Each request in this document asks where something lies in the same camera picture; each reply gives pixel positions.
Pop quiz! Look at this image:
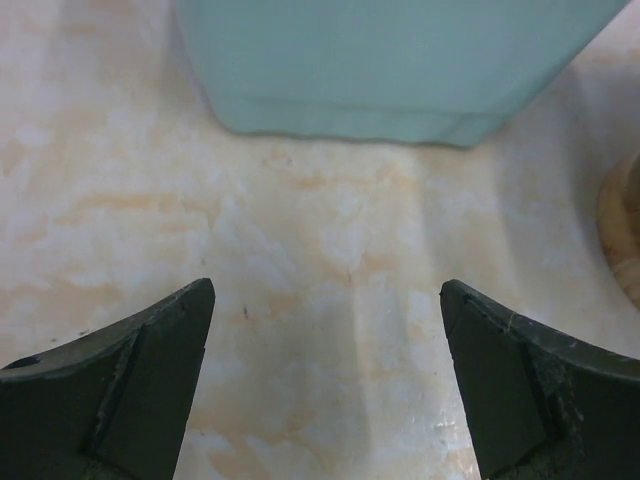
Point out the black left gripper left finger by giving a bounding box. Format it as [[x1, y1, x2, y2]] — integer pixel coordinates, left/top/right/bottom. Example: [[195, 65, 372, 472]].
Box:
[[1, 278, 215, 479]]

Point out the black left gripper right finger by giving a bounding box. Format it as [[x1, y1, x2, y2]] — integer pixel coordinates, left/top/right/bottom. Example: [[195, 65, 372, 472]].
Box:
[[440, 280, 639, 480]]

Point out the wooden hat stand base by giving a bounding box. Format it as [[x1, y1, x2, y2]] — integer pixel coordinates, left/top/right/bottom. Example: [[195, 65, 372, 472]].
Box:
[[597, 154, 639, 308]]

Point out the light teal plastic bin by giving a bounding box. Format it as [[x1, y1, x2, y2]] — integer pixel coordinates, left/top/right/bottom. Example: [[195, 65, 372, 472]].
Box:
[[175, 1, 624, 147]]

